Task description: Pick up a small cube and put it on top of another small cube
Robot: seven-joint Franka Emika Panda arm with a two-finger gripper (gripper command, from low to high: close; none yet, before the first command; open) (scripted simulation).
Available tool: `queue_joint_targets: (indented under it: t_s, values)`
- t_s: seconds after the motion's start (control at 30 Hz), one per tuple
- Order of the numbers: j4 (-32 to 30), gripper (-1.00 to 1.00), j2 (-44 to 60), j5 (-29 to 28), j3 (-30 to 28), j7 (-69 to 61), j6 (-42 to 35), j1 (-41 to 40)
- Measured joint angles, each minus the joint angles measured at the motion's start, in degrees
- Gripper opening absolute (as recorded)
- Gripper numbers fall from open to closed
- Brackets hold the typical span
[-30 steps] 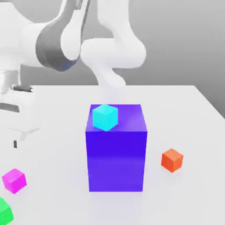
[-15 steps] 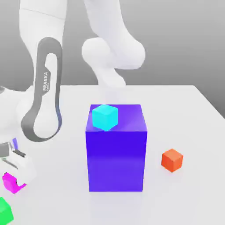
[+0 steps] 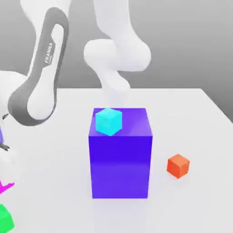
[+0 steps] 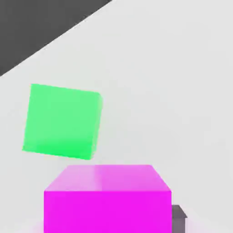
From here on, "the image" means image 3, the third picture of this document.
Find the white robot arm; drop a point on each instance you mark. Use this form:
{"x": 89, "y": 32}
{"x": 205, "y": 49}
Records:
{"x": 118, "y": 54}

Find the small cyan cube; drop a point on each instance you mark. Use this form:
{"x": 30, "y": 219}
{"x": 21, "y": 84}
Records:
{"x": 108, "y": 122}

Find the small orange cube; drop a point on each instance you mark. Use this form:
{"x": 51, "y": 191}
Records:
{"x": 177, "y": 166}

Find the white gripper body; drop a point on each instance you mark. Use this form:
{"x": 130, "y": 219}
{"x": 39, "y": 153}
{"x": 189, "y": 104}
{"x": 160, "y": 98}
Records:
{"x": 9, "y": 165}

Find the large purple box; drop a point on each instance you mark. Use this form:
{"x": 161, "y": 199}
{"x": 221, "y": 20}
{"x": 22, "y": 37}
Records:
{"x": 120, "y": 167}

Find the small magenta cube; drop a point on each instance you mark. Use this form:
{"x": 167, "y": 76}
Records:
{"x": 2, "y": 189}

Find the small green cube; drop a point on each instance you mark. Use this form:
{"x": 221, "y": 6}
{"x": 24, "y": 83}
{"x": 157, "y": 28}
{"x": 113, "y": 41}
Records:
{"x": 5, "y": 220}

